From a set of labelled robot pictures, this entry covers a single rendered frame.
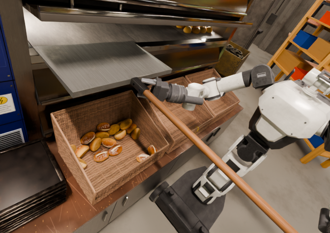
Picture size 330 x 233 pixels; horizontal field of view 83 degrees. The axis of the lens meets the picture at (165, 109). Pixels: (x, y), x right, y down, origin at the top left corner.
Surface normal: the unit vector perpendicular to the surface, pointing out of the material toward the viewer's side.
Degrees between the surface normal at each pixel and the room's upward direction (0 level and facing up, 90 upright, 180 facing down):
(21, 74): 90
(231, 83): 78
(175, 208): 0
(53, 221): 0
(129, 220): 0
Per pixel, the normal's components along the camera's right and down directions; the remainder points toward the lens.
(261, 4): -0.59, 0.40
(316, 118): -0.19, 0.11
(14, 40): 0.66, 0.65
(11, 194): 0.33, -0.71
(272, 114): -0.76, 0.21
